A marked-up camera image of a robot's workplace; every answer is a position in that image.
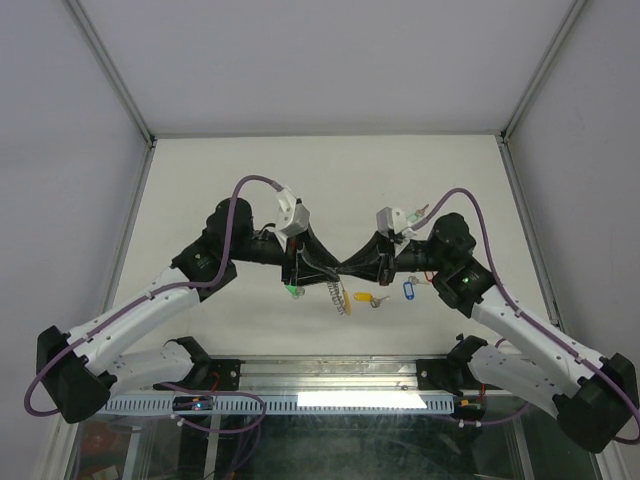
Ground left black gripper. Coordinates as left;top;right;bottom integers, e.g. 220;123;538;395
228;223;340;285

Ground white slotted cable duct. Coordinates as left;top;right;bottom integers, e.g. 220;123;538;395
100;391;455;417

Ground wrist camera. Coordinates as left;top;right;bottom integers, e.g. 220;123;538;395
275;187;310;238
376;207;416;243

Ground keyring with yellow handle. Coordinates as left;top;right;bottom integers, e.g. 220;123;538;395
326;281;352;316

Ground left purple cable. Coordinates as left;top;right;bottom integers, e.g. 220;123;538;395
23;174;281;417

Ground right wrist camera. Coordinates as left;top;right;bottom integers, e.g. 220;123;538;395
376;207;416;243

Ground yellow tag key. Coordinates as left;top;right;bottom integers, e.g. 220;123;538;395
353;292;389;308

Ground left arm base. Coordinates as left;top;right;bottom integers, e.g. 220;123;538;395
154;336;242;392

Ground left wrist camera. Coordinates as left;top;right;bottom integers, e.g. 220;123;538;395
275;187;310;238

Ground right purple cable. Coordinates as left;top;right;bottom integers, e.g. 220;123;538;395
412;187;640;445

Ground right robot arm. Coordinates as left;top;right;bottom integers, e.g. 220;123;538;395
339;213;639;453

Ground purple cable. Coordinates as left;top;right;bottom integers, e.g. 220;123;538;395
23;174;281;417
412;187;640;445

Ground aluminium mounting rail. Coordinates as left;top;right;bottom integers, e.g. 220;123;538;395
114;353;501;396

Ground blue tag key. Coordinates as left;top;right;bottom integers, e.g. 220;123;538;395
402;275;431;301

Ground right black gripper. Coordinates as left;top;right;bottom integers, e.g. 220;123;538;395
335;232;448;288

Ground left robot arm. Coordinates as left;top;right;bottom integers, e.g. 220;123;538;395
35;198;340;424

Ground light green tag key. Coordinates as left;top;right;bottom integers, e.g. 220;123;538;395
406;204;429;224

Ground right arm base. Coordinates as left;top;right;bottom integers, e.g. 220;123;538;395
415;334;488;396

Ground bright green tag key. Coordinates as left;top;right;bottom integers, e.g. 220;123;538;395
285;285;305;299

